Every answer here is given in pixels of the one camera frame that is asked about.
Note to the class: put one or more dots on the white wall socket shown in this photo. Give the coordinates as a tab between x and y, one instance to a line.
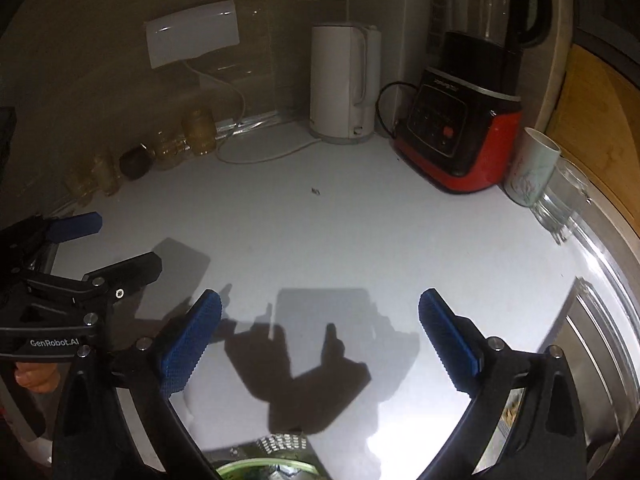
192	32

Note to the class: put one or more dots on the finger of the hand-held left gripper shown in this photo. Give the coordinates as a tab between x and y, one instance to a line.
130	270
75	226

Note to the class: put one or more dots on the dark window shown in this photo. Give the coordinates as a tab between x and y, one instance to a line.
610	10

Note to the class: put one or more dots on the amber glass jar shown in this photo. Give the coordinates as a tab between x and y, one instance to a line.
171	149
106	175
200	132

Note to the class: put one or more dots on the green plastic basket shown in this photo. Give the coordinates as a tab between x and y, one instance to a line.
230	470

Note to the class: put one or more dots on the white electric kettle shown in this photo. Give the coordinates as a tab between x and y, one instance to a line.
335	85

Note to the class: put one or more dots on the wooden cutting board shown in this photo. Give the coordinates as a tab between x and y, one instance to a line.
600	125

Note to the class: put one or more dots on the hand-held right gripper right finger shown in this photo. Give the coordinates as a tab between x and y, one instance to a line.
450	340

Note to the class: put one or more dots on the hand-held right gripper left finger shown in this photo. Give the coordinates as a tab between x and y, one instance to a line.
192	340

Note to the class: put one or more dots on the black and red blender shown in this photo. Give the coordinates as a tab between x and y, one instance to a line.
450	160

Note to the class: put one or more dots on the pale ceramic cup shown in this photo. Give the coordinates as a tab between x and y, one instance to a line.
530	170

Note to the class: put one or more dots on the dark round jar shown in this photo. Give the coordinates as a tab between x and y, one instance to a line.
135	163

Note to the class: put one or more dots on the clear glass mug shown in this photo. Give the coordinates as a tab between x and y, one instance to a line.
560	200

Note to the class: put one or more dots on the person's left hand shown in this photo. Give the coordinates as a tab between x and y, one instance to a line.
35	375

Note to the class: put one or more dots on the stainless steel sink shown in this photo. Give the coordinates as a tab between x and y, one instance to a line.
590	360

